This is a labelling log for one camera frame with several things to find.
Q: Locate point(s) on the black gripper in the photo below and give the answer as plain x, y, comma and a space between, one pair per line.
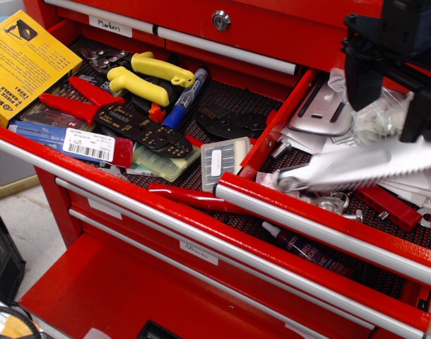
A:
402, 34

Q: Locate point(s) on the red right open drawer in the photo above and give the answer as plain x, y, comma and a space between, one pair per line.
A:
373, 246

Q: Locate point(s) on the red open drawer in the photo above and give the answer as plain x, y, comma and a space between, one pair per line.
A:
135, 259
373, 246

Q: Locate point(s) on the silver drawer lock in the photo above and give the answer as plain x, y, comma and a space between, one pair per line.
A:
221, 20

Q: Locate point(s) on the red left open drawer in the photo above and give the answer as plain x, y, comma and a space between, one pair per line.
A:
135, 259

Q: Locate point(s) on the yellow tap wrench box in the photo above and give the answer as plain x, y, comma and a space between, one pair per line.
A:
31, 62

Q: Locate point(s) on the clear plastic parts bag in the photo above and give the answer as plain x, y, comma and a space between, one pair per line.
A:
378, 121

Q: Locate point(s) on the white paper stack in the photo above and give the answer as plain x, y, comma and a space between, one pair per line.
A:
419, 183

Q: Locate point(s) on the red plastic bar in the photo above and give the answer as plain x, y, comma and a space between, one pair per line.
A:
398, 212

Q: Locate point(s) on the silver bolt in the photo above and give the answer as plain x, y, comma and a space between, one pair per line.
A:
283, 146

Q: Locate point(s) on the silver key bunch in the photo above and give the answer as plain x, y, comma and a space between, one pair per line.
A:
335, 202

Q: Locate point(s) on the silver washer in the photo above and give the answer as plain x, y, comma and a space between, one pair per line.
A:
425, 220

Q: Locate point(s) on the white red adhesive pad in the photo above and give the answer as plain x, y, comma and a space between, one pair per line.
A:
267, 180

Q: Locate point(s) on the threadlocker bottle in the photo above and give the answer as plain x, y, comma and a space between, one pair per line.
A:
300, 246

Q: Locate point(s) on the black crimping tool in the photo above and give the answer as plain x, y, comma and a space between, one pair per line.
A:
222, 124

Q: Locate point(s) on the clear drill bit case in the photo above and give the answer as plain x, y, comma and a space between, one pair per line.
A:
220, 157

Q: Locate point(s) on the red tool chest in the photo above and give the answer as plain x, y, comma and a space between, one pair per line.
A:
272, 38

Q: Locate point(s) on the blue marker pen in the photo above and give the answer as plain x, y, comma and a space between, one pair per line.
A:
181, 107

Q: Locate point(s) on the green drill bit case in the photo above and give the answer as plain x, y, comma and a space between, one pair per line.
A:
148, 163

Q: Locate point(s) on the blue red drill bit package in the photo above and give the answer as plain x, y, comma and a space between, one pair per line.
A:
79, 144

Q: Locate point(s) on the milwaukee bit package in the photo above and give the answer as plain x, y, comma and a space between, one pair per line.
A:
40, 113

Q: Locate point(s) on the black bin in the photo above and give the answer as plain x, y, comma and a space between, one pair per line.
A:
12, 266

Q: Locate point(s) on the silver metal bracket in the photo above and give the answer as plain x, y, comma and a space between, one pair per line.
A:
321, 112

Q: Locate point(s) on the yellow handled pliers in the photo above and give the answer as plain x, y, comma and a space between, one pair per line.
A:
132, 71

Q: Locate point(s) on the red handled wire stripper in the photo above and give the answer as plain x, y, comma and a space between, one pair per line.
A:
111, 111

